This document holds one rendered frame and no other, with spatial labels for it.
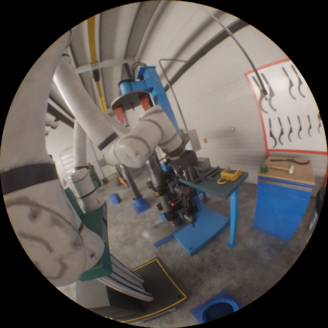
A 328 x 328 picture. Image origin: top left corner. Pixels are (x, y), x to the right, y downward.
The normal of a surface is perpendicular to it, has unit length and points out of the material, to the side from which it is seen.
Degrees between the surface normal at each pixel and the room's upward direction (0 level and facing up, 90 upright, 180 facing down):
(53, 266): 100
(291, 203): 90
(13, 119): 90
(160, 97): 90
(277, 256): 0
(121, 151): 108
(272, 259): 0
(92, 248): 68
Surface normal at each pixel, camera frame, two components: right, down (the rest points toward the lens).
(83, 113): 0.23, 0.41
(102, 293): -0.33, -0.92
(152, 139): 0.76, -0.10
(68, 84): 0.47, 0.23
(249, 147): -0.86, 0.39
